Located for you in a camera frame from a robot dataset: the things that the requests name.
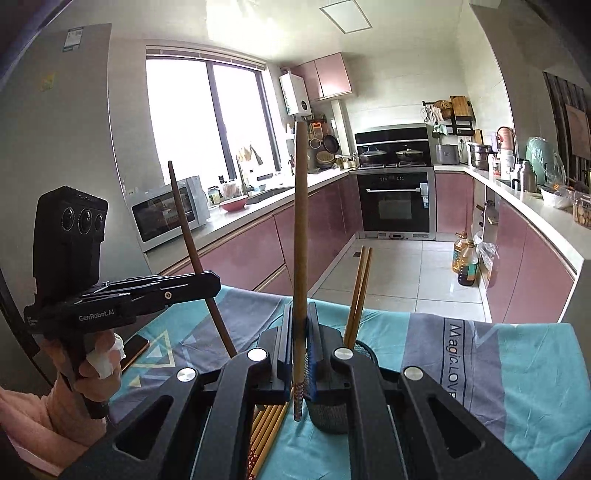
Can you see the person's left hand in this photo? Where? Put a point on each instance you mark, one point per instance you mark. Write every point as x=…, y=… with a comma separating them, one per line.
x=111, y=390

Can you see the clear plastic bag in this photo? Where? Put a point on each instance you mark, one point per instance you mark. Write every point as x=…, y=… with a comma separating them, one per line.
x=488, y=261

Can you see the silver countertop appliance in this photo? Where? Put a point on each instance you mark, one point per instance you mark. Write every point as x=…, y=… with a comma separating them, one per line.
x=447, y=154

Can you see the pink base cabinets by stockpot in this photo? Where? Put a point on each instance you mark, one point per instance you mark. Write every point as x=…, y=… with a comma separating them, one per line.
x=517, y=258

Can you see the white water heater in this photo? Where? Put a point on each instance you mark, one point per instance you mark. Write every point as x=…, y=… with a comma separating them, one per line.
x=295, y=92

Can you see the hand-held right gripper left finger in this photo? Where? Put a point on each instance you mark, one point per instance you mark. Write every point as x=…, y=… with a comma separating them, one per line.
x=277, y=364

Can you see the black wok with lid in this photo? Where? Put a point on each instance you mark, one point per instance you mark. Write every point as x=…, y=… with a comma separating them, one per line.
x=371, y=156

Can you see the person's left forearm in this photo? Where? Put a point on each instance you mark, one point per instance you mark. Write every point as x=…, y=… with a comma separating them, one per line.
x=27, y=415

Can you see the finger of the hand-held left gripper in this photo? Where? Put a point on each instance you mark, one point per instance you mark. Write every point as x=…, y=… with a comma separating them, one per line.
x=134, y=280
x=184, y=290

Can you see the square ceiling light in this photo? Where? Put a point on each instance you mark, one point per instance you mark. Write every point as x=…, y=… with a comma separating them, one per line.
x=346, y=16

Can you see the dark brown chopstick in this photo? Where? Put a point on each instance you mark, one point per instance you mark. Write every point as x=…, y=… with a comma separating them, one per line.
x=184, y=221

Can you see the black range hood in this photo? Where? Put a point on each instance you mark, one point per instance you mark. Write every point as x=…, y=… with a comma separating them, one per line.
x=392, y=136

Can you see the bundle of patterned-end chopsticks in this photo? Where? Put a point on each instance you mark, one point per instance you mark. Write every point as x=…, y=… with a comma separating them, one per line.
x=265, y=434

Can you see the steel thermos bottle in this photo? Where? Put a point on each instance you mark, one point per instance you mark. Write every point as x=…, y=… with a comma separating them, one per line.
x=529, y=177

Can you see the yellow cooking oil bottle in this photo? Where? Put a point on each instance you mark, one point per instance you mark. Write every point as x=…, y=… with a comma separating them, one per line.
x=459, y=254

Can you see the large steel stockpot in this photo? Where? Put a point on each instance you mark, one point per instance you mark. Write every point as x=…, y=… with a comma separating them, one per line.
x=480, y=156

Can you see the silver refrigerator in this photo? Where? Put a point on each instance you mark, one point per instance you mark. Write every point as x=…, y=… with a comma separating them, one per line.
x=69, y=138

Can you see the white bowl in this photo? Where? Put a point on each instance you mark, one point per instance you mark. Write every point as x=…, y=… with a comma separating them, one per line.
x=555, y=197

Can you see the pink base cabinets by window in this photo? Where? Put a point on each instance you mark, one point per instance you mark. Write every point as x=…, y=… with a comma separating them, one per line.
x=249, y=249

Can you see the black mesh holder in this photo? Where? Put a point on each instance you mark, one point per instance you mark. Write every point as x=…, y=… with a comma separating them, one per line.
x=325, y=417

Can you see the teal and grey tablecloth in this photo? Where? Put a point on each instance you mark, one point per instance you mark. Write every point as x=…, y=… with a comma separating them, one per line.
x=508, y=392

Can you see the pink bowl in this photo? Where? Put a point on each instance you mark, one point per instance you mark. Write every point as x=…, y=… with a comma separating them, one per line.
x=234, y=203

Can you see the built-in black oven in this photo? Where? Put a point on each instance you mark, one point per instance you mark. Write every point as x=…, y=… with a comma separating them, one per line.
x=395, y=203

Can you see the green countertop appliance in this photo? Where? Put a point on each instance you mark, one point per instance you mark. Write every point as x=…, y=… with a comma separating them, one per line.
x=542, y=159

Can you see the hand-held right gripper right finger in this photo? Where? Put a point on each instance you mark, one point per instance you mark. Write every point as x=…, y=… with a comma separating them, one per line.
x=314, y=369

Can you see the wall rack with cutting boards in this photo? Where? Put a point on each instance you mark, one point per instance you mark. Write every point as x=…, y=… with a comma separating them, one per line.
x=455, y=113

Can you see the glass jar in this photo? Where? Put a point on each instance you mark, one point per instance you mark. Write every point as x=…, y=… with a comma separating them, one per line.
x=582, y=211

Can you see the kitchen window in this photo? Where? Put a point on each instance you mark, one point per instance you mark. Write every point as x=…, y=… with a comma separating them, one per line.
x=184, y=115

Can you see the pink kettle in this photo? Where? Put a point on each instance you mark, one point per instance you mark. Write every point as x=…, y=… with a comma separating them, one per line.
x=506, y=139

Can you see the light wooden chopstick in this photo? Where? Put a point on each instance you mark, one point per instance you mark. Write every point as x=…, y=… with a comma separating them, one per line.
x=300, y=207
x=364, y=286
x=356, y=286

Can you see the steel pot with lid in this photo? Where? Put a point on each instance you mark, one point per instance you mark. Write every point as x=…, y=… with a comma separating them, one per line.
x=408, y=156

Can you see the pink wall cabinet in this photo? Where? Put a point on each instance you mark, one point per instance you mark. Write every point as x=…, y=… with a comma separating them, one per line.
x=330, y=76

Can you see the white microwave oven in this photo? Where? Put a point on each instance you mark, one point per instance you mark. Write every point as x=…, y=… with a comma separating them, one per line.
x=171, y=212

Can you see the dark smartphone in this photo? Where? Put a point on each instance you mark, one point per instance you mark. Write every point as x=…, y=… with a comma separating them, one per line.
x=136, y=348

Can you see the hanging black frying pan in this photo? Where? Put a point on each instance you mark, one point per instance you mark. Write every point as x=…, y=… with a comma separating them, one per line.
x=330, y=144

